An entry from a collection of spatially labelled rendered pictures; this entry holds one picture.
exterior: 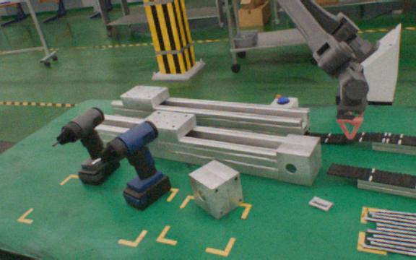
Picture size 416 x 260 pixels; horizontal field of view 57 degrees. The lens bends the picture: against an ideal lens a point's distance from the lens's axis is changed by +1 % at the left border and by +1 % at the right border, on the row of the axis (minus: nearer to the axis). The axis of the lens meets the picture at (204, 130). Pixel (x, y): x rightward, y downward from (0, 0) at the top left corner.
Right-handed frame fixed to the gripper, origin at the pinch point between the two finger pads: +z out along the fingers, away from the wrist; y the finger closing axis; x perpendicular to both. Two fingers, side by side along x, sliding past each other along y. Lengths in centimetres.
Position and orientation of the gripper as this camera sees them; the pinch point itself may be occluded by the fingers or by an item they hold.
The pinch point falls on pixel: (352, 129)
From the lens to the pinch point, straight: 122.1
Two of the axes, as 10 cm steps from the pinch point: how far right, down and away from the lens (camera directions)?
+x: 8.7, 0.8, -4.9
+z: 1.8, 8.7, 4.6
